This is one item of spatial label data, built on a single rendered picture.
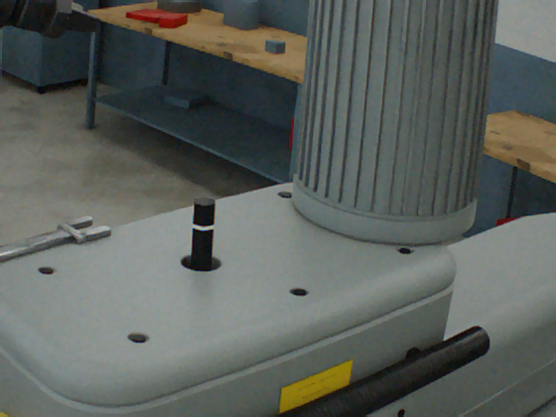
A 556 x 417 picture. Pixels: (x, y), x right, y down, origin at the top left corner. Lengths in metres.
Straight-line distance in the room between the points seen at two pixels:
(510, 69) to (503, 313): 4.58
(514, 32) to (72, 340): 5.07
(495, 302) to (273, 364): 0.45
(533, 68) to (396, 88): 4.72
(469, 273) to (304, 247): 0.37
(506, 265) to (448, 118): 0.40
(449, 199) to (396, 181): 0.06
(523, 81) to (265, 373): 4.94
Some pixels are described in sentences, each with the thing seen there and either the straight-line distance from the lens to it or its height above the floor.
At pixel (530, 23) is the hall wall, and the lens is 5.71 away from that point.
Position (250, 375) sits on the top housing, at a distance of 0.89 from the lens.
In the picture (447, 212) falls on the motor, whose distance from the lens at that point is 1.07.
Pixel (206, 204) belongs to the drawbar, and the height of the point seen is 1.95.
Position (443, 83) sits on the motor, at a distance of 1.02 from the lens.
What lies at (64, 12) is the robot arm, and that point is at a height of 2.05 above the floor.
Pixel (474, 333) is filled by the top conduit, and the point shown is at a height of 1.81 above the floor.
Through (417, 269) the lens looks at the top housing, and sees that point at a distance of 1.02.
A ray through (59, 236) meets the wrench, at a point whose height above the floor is 1.90.
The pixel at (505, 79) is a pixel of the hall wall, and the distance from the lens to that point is 5.84.
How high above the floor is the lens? 2.30
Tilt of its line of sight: 22 degrees down
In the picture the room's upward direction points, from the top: 5 degrees clockwise
